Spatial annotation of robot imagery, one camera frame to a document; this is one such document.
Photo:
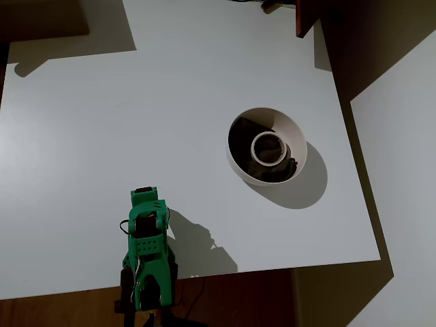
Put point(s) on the dark cloth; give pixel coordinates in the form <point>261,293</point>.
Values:
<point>242,143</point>

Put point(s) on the dark box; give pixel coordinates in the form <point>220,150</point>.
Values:
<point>41,17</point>

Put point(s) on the white tape roll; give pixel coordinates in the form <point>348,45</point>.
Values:
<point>253,150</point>

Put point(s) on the white bowl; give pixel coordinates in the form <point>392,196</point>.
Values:
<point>292,136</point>

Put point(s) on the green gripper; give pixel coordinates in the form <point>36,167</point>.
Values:
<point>144,195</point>

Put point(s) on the reddish brown wooden board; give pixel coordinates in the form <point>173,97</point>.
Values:
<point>303,17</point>

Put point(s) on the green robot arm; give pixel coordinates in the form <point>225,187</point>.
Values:
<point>151,269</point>

